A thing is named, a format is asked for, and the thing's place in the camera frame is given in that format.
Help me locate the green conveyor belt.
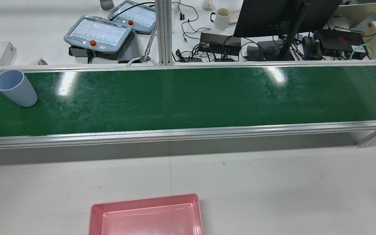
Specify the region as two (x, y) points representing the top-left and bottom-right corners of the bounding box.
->
(0, 60), (376, 150)

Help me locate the black usb hub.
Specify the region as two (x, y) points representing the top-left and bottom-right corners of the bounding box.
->
(302, 35), (322, 60)

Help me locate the black device red logo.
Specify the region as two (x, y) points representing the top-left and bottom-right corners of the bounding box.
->
(319, 29), (368, 60)

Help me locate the silver laptop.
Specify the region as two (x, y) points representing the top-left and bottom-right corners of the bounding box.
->
(328, 2), (376, 30)

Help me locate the pink plastic box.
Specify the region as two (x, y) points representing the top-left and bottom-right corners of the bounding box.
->
(88, 193), (204, 235)

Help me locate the teal cable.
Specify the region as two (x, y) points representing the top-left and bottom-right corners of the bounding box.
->
(350, 44), (376, 60)

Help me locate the black monitor stand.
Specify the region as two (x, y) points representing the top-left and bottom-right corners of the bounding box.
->
(258, 0), (310, 61)

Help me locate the thin black cable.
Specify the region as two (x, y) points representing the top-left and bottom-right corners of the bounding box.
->
(172, 0), (211, 43)

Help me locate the black cable tangle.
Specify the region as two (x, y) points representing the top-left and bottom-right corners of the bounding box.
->
(174, 42), (241, 62)

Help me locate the white keyboard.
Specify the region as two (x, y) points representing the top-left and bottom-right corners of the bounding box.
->
(229, 9), (242, 25)

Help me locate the grey teach pendant touchscreen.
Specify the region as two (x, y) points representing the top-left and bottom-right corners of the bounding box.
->
(108, 0), (157, 34)
(64, 15), (133, 54)

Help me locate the grey finned metal box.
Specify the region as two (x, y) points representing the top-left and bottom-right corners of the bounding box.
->
(117, 29), (142, 63)

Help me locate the white coffee mug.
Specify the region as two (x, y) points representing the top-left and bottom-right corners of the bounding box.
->
(211, 8), (231, 30)

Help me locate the black computer monitor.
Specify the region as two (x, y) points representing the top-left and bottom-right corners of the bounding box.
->
(233, 0), (342, 38)

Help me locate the metal reacher grabber tool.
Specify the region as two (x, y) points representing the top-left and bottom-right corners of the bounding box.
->
(127, 21), (158, 67)

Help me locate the aluminium profile post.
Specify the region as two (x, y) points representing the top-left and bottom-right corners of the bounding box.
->
(155, 0), (173, 66)

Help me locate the light blue plastic cup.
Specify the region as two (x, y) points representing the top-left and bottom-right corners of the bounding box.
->
(0, 70), (38, 108)

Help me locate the grey power adapter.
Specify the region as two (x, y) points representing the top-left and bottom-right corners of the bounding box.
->
(247, 46), (266, 60)

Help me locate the white cardboard box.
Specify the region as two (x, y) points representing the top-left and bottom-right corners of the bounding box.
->
(0, 41), (17, 66)

